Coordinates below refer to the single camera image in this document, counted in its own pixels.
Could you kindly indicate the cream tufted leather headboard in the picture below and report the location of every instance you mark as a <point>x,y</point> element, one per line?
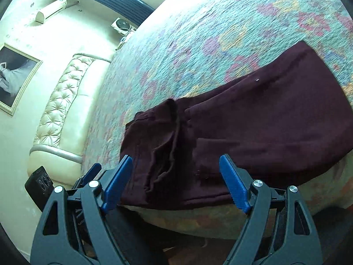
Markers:
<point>61,135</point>

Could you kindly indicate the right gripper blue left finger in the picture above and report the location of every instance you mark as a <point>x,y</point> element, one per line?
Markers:
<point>113,183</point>

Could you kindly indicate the framed wedding photo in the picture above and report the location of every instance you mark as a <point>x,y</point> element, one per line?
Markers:
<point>17,70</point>

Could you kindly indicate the floral bedspread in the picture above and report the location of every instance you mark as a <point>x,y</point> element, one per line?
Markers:
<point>187,47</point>

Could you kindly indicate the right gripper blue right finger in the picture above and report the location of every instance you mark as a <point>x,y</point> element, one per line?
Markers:
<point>238,182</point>

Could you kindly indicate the wall air conditioner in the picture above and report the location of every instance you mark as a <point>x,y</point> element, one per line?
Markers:
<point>53,8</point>

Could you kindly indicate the maroon pants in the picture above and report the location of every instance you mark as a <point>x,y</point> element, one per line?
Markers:
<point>285,123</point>

